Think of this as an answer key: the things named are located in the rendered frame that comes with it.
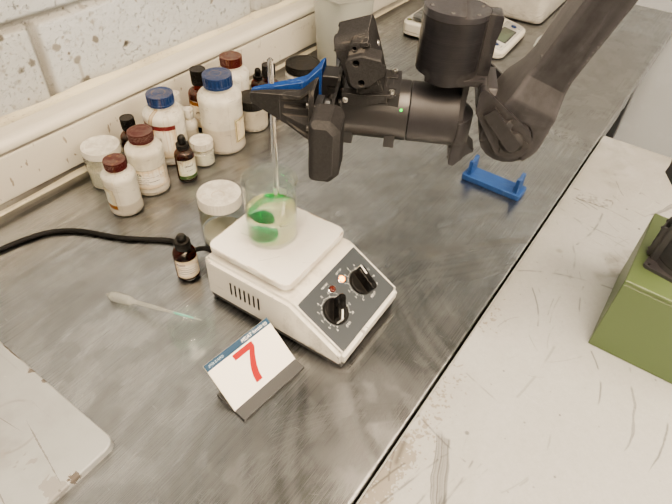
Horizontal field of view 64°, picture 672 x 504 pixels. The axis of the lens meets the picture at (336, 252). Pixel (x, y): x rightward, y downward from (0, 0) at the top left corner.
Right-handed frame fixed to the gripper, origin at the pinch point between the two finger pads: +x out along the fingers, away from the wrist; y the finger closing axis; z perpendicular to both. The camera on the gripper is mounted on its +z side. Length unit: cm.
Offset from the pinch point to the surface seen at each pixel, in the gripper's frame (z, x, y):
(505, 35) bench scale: -24, -35, -84
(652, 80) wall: -46, -87, -118
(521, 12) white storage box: -24, -40, -101
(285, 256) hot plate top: -17.3, -0.6, 4.8
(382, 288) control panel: -22.5, -12.1, 2.9
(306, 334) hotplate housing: -22.6, -4.2, 11.3
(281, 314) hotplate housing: -21.5, -1.1, 9.8
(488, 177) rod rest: -25.2, -27.5, -27.0
